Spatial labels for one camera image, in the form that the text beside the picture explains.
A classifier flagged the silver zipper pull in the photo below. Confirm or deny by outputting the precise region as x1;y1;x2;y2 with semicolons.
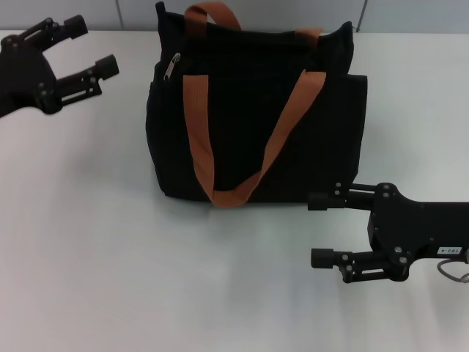
162;52;182;82

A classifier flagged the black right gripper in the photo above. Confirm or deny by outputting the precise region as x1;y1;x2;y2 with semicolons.
307;182;469;285

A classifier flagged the black bag with orange handles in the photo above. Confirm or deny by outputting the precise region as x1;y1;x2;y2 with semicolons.
144;1;369;209

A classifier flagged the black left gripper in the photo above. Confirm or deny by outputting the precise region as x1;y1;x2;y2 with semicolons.
0;15;120;119

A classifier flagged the right gripper cable with connector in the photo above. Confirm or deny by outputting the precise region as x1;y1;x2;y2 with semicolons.
438;259;469;285

